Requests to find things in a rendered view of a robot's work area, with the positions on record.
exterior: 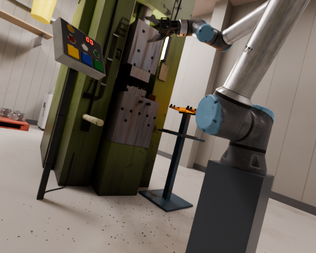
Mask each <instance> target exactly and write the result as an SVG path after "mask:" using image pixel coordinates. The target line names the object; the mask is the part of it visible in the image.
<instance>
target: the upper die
mask: <svg viewBox="0 0 316 253"><path fill-rule="evenodd" d="M149 78H150V73H149V72H147V71H144V70H142V69H140V68H138V67H136V66H133V65H131V66H127V67H124V68H121V69H119V70H118V74H117V78H116V80H117V81H119V82H123V81H129V80H135V81H138V82H140V84H143V83H148V82H149Z"/></svg>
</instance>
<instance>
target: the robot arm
mask: <svg viewBox="0 0 316 253"><path fill-rule="evenodd" d="M309 1H310V0H268V1H266V2H265V3H263V4H262V5H261V6H259V7H258V8H256V9H255V10H253V11H252V12H250V13H249V14H247V15H246V16H245V17H243V18H242V19H240V20H239V21H237V22H236V23H234V24H233V25H231V26H230V27H229V28H227V29H225V30H223V31H222V32H220V31H219V30H217V29H215V28H213V27H212V26H211V25H209V24H207V23H206V21H205V20H178V21H170V18H166V20H162V19H163V18H161V19H156V17H155V15H153V14H152V15H151V16H150V17H149V16H145V18H146V19H147V20H148V21H150V22H152V23H154V25H159V27H158V29H159V32H158V33H159V34H156V35H155V36H154V37H153V38H152V39H150V40H148V41H147V42H148V43H152V42H157V41H161V40H164V39H165V38H167V37H169V36H170V35H172V34H174V32H175V34H176V35H178V36H183V37H184V36H194V37H195V38H196V39H198V40H199V41H200V42H202V43H205V44H207V45H210V46H212V47H214V48H215V49H217V50H219V51H222V52H226V51H228V50H229V49H230V48H231V46H232V45H233V43H234V42H236V41H238V40H239V39H241V38H243V37H245V36H246V35H248V34H250V33H251V35H250V37H249V39H248V41H247V43H246V44H245V46H244V48H243V50H242V52H241V54H240V56H239V57H238V59H237V61H236V63H235V65H234V67H233V69H232V70H231V72H230V74H229V76H228V78H227V80H226V82H225V84H224V85H223V86H222V87H219V88H217V89H216V90H215V92H214V94H209V95H206V96H204V97H203V98H202V99H201V101H200V102H199V104H198V108H197V109H196V123H197V126H198V128H199V129H200V130H201V131H202V132H204V133H207V134H209V135H211V136H216V137H220V138H224V139H228V140H230V142H229V146H228V148H227V149H226V151H225V152H224V154H223V155H222V157H221V159H220V162H221V163H223V164H225V165H227V166H230V167H233V168H236V169H239V170H243V171H246V172H250V173H254V174H258V175H264V176H266V173H267V166H266V160H265V154H266V150H267V146H268V142H269V138H270V134H271V129H272V125H273V123H274V112H273V111H272V110H270V109H268V108H266V107H264V106H260V105H253V104H252V101H251V97H252V95H253V93H254V92H255V90H256V89H257V87H258V85H259V84H260V82H261V80H262V79H263V77H264V75H265V74H266V72H267V70H268V69H269V67H270V66H271V64H272V62H273V61H274V59H275V57H276V56H277V54H278V52H279V51H280V49H281V47H282V46H283V44H284V43H285V41H286V39H287V38H288V36H289V34H290V33H291V31H292V29H293V28H294V26H295V24H296V23H297V21H298V20H299V18H300V16H301V15H302V13H303V11H304V10H305V8H306V6H307V5H308V3H309Z"/></svg>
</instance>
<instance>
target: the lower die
mask: <svg viewBox="0 0 316 253"><path fill-rule="evenodd" d="M123 88H128V91H127V92H129V93H132V94H135V95H138V96H144V97H145V94H146V91H145V90H142V88H141V90H140V89H138V87H134V86H128V85H125V86H123Z"/></svg>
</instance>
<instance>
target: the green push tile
mask: <svg viewBox="0 0 316 253"><path fill-rule="evenodd" d="M93 63H94V68H95V69H97V70H99V71H101V72H103V69H102V63H101V62H99V61H97V60H95V59H93Z"/></svg>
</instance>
